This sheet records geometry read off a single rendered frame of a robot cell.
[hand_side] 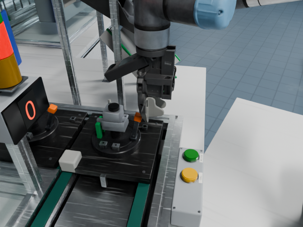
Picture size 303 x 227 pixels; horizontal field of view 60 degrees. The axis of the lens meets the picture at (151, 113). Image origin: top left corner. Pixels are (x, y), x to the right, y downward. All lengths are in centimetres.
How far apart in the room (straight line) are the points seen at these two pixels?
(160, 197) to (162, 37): 36
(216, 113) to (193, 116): 154
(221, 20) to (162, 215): 42
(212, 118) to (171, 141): 173
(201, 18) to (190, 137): 55
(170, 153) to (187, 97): 46
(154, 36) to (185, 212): 39
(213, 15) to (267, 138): 65
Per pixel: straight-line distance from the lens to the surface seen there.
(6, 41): 48
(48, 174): 74
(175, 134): 80
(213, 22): 47
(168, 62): 58
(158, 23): 54
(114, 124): 70
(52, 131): 82
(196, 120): 103
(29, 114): 53
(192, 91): 121
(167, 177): 69
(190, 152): 74
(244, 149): 95
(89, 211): 70
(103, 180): 70
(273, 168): 92
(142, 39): 55
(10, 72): 49
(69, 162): 71
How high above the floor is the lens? 149
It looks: 36 degrees down
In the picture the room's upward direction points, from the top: straight up
